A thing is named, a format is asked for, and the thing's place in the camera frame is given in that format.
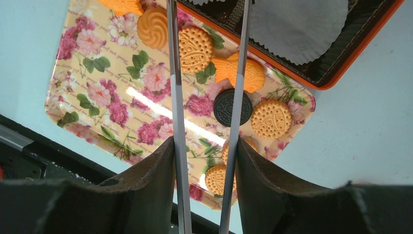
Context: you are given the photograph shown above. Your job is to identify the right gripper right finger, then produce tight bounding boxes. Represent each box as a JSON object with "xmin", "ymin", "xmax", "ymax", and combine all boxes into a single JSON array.
[{"xmin": 235, "ymin": 139, "xmax": 413, "ymax": 234}]

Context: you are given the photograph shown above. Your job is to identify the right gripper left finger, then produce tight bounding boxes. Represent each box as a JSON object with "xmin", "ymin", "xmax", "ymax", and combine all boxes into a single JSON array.
[{"xmin": 0, "ymin": 137, "xmax": 175, "ymax": 234}]

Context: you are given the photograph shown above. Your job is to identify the black sandwich cookie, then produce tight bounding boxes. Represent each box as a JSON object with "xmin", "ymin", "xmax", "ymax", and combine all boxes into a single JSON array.
[{"xmin": 213, "ymin": 88, "xmax": 253, "ymax": 127}]

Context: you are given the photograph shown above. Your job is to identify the metal tongs white handle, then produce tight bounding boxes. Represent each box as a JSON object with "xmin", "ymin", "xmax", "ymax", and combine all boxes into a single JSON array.
[{"xmin": 166, "ymin": 0, "xmax": 252, "ymax": 234}]

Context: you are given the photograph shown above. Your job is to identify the floral rectangular tray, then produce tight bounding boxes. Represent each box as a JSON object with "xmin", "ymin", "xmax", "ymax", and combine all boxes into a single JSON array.
[{"xmin": 44, "ymin": 0, "xmax": 317, "ymax": 211}]

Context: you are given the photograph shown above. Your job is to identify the orange cookie tin box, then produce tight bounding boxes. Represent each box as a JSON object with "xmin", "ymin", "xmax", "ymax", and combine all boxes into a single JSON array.
[{"xmin": 178, "ymin": 0, "xmax": 402, "ymax": 90}]

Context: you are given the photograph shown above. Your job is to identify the round tan biscuit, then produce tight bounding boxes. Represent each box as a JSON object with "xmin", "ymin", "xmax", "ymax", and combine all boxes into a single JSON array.
[
  {"xmin": 222, "ymin": 138, "xmax": 259, "ymax": 166},
  {"xmin": 250, "ymin": 100, "xmax": 292, "ymax": 139},
  {"xmin": 205, "ymin": 165, "xmax": 226, "ymax": 196},
  {"xmin": 178, "ymin": 27, "xmax": 213, "ymax": 73}
]

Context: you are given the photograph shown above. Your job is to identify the orange fish shaped cookie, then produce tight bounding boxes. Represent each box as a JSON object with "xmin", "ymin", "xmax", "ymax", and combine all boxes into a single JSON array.
[
  {"xmin": 98, "ymin": 0, "xmax": 144, "ymax": 17},
  {"xmin": 211, "ymin": 52, "xmax": 266, "ymax": 94}
]

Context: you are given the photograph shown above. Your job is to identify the white paper cup liner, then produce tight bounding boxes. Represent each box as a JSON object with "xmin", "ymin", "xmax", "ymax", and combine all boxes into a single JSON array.
[
  {"xmin": 188, "ymin": 0, "xmax": 225, "ymax": 6},
  {"xmin": 249, "ymin": 0, "xmax": 348, "ymax": 65}
]

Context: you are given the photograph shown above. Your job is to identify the orange swirl cookie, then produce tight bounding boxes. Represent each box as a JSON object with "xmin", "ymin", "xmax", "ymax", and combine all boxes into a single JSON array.
[{"xmin": 137, "ymin": 8, "xmax": 168, "ymax": 49}]

